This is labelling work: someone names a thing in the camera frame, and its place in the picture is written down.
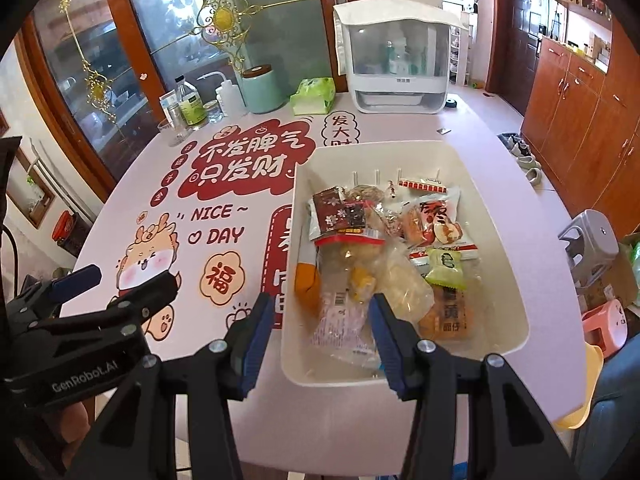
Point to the lit display shelf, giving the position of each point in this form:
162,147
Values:
580,25

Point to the clear pale yellow snack packet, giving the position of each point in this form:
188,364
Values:
345,260

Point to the grey plastic stool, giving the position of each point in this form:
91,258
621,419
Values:
590,240

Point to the cardboard box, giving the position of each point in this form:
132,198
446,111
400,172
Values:
627,280

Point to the red date snack packet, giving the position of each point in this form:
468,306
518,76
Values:
442,215

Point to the white cup storage cabinet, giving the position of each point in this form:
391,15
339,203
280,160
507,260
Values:
400,95

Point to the dark entry door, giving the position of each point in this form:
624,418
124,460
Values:
517,35

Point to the frosted glass sliding door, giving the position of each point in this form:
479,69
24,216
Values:
290,35

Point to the pink plastic stool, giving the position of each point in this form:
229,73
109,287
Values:
605,325

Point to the wooden wall cabinet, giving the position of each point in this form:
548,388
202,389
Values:
585,120

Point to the clear glass cup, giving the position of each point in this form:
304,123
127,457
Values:
173,134

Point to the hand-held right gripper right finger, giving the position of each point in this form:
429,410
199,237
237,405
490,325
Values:
392,350

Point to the blue cloth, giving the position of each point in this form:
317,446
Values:
615,410

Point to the dark sneaker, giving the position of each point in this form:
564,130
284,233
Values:
509,140

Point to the dark woven basket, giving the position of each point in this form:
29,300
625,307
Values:
80,237

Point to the white squeeze bottle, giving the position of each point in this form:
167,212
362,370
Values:
232,100

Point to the green pastry packet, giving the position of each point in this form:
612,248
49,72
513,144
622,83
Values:
445,265

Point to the small orange snack packet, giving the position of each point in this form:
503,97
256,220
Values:
412,225

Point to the green tissue pack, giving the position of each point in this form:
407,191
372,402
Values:
312,97

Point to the green plastic bag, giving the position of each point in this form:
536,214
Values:
636,260

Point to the red white cookie packet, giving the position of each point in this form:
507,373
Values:
422,184

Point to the white and orange snack packet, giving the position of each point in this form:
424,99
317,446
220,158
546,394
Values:
306,280

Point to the clear orange pastry packet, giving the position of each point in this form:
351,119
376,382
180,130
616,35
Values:
450,310

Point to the teal canister with wooden lid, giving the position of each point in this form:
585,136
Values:
262,90

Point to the wooden frame glass door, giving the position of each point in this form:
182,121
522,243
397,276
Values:
75,60

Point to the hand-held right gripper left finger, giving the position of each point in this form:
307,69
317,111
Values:
257,345

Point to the clear nut ball packet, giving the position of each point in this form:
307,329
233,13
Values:
387,222
365,192

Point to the black tape roll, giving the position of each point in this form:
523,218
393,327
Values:
452,104

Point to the yellow plastic stool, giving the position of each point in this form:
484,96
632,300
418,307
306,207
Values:
582,385

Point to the small gold door ornament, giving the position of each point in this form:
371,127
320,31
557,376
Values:
97,90

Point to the small glass jar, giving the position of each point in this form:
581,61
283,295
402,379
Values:
214,112

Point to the small metal tin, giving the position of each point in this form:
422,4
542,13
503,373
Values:
177,117

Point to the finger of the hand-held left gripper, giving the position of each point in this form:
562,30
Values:
150,295
77,277

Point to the dark red flower-print packet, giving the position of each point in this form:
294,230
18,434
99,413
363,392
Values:
327,210

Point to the red-edged dark cake packet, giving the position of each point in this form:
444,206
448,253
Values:
357,212

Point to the green label glass bottle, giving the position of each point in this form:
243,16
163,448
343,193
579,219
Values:
191,107

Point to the large gold door ornament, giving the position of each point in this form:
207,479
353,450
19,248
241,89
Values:
222,19

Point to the white blue carton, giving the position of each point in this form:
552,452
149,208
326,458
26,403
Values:
166,102

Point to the white plastic bin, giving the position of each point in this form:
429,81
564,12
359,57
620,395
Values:
500,240

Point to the grey green slipper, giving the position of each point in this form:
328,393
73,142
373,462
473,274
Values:
526,162
535,176

